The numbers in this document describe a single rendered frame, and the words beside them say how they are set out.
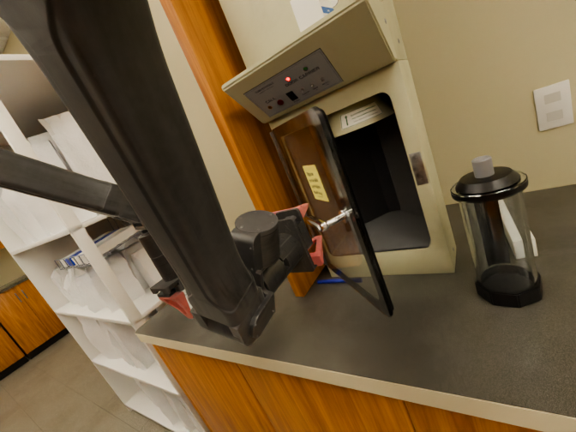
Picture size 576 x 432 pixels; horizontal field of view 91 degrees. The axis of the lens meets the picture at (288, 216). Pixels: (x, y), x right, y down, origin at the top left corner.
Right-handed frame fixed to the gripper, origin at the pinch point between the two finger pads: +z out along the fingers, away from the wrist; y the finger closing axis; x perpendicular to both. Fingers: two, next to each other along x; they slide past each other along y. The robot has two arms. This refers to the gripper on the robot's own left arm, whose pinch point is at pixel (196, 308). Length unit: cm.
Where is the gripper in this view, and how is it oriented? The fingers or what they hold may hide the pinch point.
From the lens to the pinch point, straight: 68.6
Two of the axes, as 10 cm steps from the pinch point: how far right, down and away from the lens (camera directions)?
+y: 4.8, -4.3, 7.6
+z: 3.8, 8.9, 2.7
